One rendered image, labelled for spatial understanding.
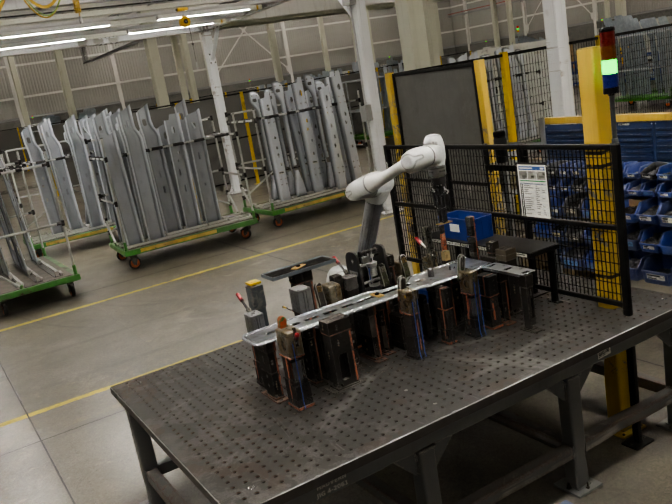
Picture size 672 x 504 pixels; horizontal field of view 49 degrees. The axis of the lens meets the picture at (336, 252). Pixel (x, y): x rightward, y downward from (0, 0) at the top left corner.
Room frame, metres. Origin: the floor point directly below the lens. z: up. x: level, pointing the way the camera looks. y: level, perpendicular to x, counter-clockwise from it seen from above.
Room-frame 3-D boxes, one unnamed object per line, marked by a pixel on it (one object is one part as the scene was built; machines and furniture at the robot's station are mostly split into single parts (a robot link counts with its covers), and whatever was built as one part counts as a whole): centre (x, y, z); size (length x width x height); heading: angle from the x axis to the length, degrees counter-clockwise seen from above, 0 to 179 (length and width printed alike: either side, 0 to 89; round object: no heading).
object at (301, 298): (3.47, 0.20, 0.90); 0.13 x 0.10 x 0.41; 29
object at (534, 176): (3.89, -1.10, 1.30); 0.23 x 0.02 x 0.31; 29
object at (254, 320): (3.34, 0.43, 0.88); 0.11 x 0.10 x 0.36; 29
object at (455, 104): (6.15, -1.02, 1.00); 1.34 x 0.14 x 2.00; 29
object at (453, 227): (4.24, -0.77, 1.10); 0.30 x 0.17 x 0.13; 28
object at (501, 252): (3.73, -0.87, 0.88); 0.08 x 0.08 x 0.36; 29
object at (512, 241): (4.10, -0.85, 1.02); 0.90 x 0.22 x 0.03; 29
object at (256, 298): (3.54, 0.43, 0.92); 0.08 x 0.08 x 0.44; 29
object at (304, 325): (3.47, -0.15, 1.00); 1.38 x 0.22 x 0.02; 119
